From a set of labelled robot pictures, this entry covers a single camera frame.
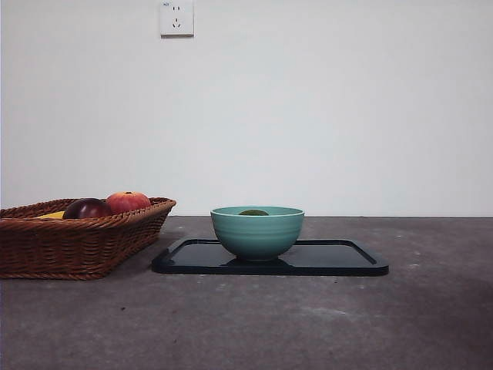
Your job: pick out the green avocado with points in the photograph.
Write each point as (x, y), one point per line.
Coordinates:
(252, 212)

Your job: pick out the teal ceramic bowl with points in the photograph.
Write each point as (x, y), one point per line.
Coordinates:
(257, 237)

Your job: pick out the dark rectangular tray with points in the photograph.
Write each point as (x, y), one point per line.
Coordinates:
(339, 257)

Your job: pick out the red orange apple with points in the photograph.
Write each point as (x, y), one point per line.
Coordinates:
(129, 201)

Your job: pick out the dark red plum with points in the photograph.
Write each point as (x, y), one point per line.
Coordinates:
(87, 209)

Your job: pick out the brown wicker basket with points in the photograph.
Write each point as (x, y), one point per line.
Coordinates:
(77, 246)

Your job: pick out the yellow fruit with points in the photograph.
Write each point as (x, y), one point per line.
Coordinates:
(52, 215)

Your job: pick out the white wall outlet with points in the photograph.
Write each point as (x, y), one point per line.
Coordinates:
(177, 18)

